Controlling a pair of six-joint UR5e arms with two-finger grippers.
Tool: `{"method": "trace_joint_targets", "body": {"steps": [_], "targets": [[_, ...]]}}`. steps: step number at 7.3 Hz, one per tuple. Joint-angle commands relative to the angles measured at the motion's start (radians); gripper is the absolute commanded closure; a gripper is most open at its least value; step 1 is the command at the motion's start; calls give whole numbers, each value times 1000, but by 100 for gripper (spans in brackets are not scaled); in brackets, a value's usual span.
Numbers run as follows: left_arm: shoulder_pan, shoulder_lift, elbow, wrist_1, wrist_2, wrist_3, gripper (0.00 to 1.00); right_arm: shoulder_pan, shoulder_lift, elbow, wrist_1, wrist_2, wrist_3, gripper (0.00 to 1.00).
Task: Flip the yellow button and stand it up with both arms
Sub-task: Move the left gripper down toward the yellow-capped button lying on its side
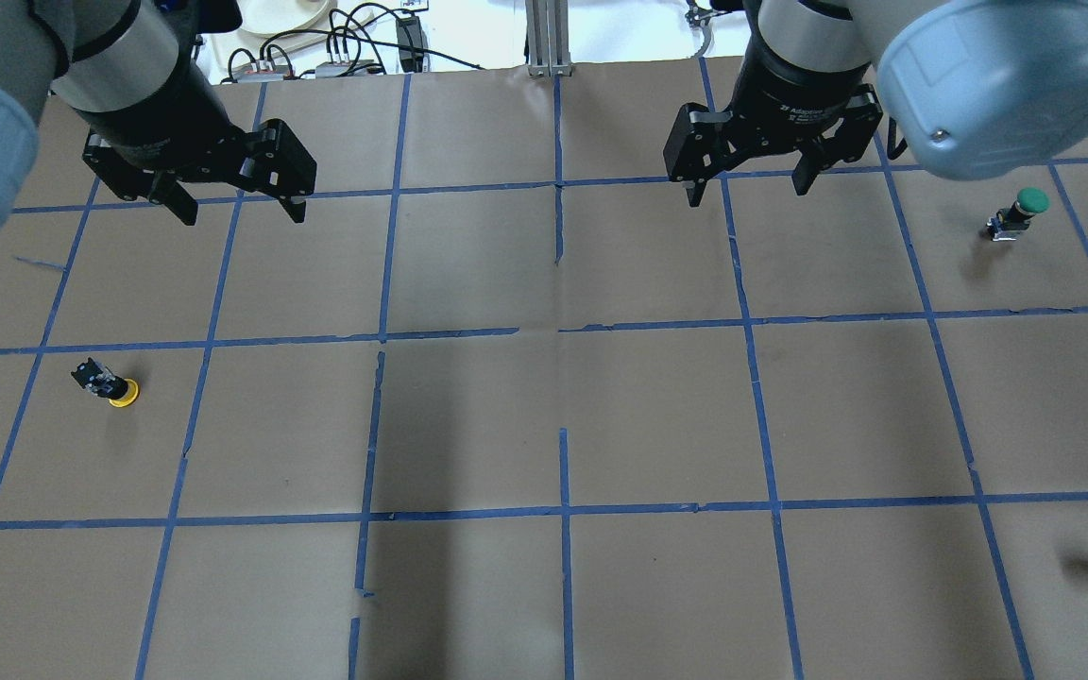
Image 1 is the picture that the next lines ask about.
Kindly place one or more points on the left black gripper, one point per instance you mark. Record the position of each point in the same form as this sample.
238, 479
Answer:
159, 109

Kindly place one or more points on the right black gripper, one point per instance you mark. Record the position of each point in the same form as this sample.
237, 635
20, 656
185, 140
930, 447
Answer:
794, 97

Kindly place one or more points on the yellow push button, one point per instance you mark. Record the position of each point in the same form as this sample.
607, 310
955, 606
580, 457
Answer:
94, 377

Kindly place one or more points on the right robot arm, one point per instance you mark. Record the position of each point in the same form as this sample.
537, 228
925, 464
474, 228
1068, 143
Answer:
977, 88

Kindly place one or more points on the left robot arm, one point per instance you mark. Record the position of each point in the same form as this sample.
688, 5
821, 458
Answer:
99, 55

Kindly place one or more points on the green push button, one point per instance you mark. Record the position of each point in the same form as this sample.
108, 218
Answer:
1008, 224

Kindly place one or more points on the usb hub adapter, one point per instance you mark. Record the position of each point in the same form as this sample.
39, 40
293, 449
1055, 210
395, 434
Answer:
263, 70
347, 68

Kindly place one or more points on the beige tray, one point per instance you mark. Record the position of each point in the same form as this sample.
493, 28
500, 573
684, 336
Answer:
223, 45

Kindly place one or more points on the beige plate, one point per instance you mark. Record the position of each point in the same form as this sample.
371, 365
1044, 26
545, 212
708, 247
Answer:
269, 17

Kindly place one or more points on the black power adapter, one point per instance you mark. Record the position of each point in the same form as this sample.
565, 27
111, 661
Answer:
411, 43

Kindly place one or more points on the brown paper table cover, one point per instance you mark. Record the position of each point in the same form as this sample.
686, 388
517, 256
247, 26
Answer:
504, 407

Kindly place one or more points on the aluminium frame post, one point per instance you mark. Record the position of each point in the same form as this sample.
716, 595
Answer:
548, 39

